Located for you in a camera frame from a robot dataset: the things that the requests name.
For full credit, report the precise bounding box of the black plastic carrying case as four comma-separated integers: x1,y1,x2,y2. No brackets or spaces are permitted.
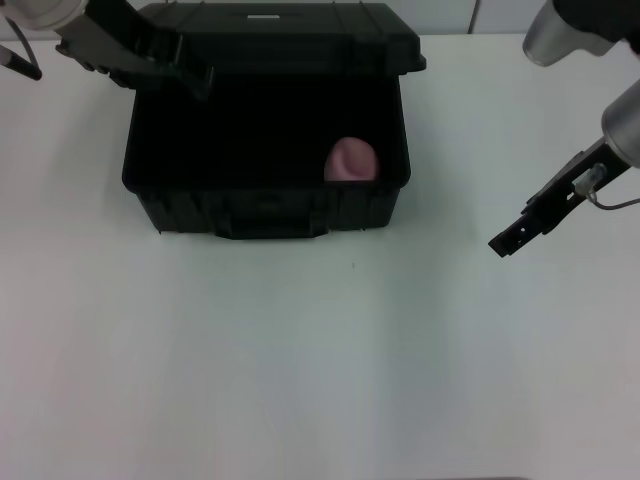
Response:
121,1,428,241

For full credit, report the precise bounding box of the left arm cable with connector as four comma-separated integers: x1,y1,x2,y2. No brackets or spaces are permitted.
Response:
0,0,44,82

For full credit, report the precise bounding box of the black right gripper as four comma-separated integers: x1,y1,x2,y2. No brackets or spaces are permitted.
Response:
487,137,630,260

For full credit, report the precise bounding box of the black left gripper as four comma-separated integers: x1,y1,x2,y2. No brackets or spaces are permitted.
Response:
55,0,216,102

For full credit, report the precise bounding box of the arm cable with connector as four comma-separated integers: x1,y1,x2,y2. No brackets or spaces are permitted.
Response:
0,0,44,82
573,162,640,211

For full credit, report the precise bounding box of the pink peach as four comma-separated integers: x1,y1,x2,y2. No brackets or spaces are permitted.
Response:
323,136,381,184

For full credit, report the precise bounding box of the right arm cable with connector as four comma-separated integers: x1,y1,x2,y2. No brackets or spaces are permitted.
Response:
573,162,640,211

